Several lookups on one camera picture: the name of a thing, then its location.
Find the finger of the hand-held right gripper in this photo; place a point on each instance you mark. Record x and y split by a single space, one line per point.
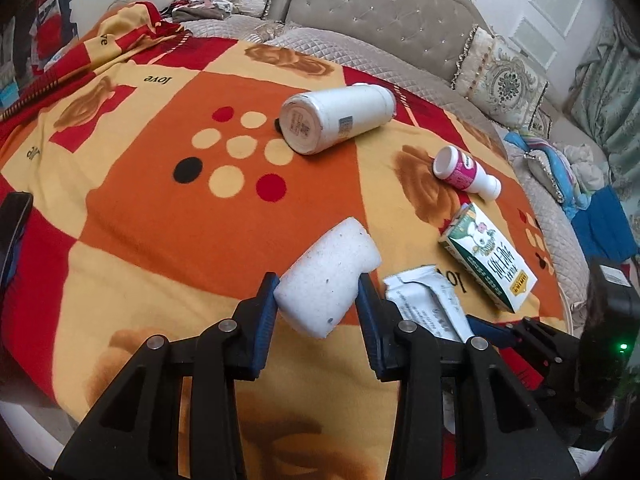
547 342
492 332

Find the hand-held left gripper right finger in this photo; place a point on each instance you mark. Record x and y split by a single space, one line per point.
370 330

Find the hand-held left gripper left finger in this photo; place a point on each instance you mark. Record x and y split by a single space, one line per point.
262 320

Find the white paper box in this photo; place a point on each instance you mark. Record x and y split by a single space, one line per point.
425 305

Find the white foam block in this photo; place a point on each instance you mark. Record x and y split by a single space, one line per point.
325 280

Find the green and white carton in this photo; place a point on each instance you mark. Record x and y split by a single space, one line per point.
487 255

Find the blue quilted cloth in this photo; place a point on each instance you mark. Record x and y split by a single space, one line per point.
600 225

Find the beige bundled clothes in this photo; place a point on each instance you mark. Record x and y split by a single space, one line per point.
585 165

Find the beige fringed pillow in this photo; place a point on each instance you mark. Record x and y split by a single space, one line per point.
545 175

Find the white bottle with pink label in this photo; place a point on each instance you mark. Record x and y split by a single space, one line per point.
462 170

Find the small embroidered cushion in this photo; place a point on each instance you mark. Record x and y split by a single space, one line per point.
541 122

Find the green patterned curtain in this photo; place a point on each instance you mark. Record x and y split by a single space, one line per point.
615 105

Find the white thermos bottle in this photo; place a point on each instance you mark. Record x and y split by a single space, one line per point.
340 112

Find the large embroidered cushion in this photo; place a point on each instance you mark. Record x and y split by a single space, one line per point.
505 77

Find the black and blue object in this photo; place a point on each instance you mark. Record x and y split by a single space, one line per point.
15 240

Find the beige tufted sofa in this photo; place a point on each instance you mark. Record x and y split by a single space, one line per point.
380 20

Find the pile of clothes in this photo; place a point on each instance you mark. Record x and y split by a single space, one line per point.
200 7

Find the red and black object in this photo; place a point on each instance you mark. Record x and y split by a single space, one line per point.
52 25

